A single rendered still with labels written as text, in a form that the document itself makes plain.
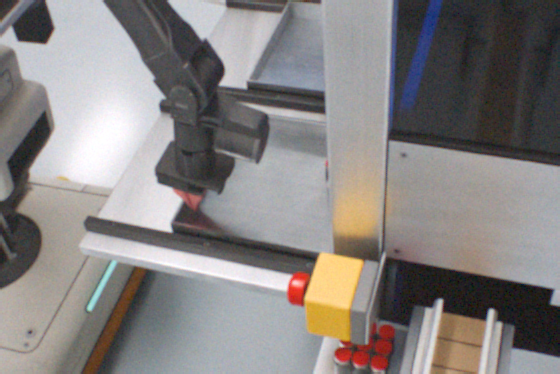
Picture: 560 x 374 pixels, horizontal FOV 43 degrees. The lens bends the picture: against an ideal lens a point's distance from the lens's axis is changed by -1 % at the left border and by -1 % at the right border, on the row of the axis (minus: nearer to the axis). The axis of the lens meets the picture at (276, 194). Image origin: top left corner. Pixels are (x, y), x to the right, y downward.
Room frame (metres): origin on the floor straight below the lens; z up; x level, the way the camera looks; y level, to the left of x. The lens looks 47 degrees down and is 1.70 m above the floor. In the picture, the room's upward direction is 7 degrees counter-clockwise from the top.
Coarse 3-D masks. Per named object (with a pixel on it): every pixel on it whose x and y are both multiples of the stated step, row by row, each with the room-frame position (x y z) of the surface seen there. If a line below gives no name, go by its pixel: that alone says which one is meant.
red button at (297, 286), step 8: (296, 272) 0.52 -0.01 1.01; (296, 280) 0.51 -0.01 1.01; (304, 280) 0.51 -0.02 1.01; (288, 288) 0.50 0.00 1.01; (296, 288) 0.50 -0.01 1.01; (304, 288) 0.50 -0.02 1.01; (288, 296) 0.50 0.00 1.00; (296, 296) 0.49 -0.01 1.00; (304, 296) 0.50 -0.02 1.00; (296, 304) 0.49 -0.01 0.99; (304, 304) 0.49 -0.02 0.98
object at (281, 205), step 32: (288, 128) 0.91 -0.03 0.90; (320, 128) 0.89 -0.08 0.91; (288, 160) 0.85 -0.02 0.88; (320, 160) 0.84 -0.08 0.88; (224, 192) 0.79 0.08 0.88; (256, 192) 0.78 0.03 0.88; (288, 192) 0.77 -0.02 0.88; (320, 192) 0.77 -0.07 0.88; (192, 224) 0.73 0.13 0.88; (224, 224) 0.72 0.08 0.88; (256, 224) 0.72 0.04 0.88; (288, 224) 0.71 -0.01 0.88; (320, 224) 0.70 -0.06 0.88
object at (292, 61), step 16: (288, 16) 1.25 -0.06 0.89; (304, 16) 1.25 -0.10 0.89; (320, 16) 1.24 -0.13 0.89; (272, 32) 1.16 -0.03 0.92; (288, 32) 1.20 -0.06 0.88; (304, 32) 1.20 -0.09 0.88; (320, 32) 1.19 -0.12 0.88; (272, 48) 1.15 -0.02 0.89; (288, 48) 1.15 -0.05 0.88; (304, 48) 1.14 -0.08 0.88; (320, 48) 1.14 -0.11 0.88; (256, 64) 1.07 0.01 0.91; (272, 64) 1.11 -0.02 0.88; (288, 64) 1.10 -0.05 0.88; (304, 64) 1.09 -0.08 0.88; (320, 64) 1.09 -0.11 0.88; (256, 80) 1.06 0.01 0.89; (272, 80) 1.06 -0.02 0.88; (288, 80) 1.05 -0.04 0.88; (304, 80) 1.05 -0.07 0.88; (320, 80) 1.04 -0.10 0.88; (304, 96) 0.98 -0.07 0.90; (320, 96) 0.97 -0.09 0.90
